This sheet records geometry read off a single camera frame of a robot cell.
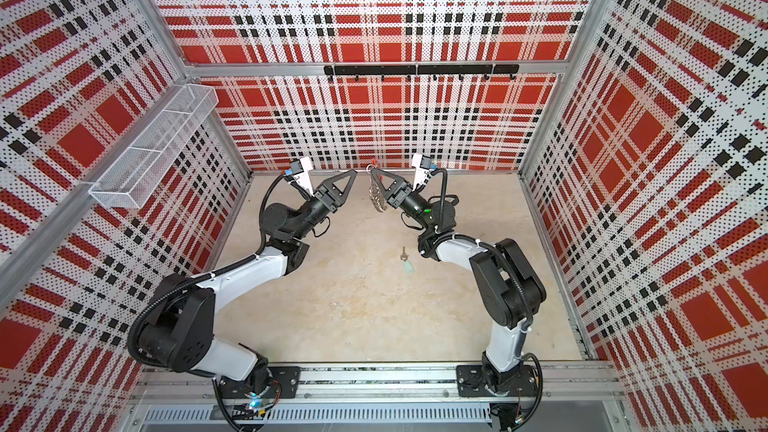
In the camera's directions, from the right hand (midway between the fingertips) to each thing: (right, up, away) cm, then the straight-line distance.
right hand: (369, 173), depth 70 cm
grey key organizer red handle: (+1, -4, +2) cm, 5 cm away
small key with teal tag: (+10, -28, +24) cm, 38 cm away
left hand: (-2, -1, -1) cm, 3 cm away
